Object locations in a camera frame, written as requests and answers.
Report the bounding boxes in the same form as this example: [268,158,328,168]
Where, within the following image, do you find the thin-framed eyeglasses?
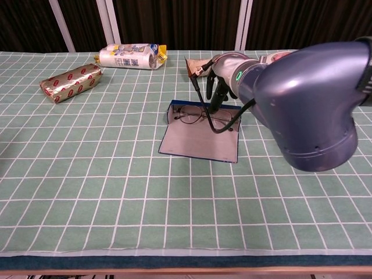
[173,105,235,131]

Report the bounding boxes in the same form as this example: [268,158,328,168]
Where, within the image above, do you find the gold foil block red logos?
[39,64,103,105]

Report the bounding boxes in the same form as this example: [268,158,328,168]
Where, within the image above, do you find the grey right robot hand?
[205,52,259,114]

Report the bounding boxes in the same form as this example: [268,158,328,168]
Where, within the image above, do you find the white metal frame post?
[95,0,121,46]
[234,0,253,52]
[48,0,76,53]

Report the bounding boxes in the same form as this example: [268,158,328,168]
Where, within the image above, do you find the brown snack wrapper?
[184,56,214,78]

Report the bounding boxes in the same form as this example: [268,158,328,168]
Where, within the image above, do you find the blue glasses case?
[158,99,242,163]

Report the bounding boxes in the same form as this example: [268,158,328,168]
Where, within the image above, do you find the white bag rolls pack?
[93,43,168,71]

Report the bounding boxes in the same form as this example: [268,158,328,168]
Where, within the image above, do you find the green checked tablecloth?
[0,49,372,258]

